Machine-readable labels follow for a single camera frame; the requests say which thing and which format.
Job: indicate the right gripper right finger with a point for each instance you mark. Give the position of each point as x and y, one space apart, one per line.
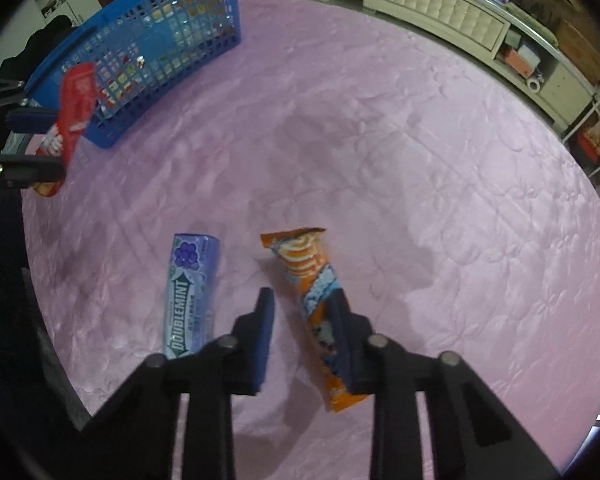
473 435

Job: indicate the white TV cabinet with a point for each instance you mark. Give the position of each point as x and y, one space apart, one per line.
513 49

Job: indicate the cardboard box on cabinet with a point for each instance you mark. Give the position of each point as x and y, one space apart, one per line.
575 47

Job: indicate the blue plastic basket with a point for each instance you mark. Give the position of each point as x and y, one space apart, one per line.
140 49

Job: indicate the pink quilted tablecloth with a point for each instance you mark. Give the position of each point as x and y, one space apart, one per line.
454 218

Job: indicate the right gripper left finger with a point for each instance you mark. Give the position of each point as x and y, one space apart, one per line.
133 435

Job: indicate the orange snack bar wrapper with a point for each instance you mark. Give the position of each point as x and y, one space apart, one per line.
307 268

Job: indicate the white metal shelf rack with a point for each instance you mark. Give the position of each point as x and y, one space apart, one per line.
582 140

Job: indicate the green folded cloth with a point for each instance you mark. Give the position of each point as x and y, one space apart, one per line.
532 22

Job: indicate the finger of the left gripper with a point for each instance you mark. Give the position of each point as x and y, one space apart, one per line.
31 120
23 171

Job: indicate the red snack bar wrapper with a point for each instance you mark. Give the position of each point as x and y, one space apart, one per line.
77 99

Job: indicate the purple Doublemint gum pack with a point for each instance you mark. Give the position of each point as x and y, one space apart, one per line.
188 317

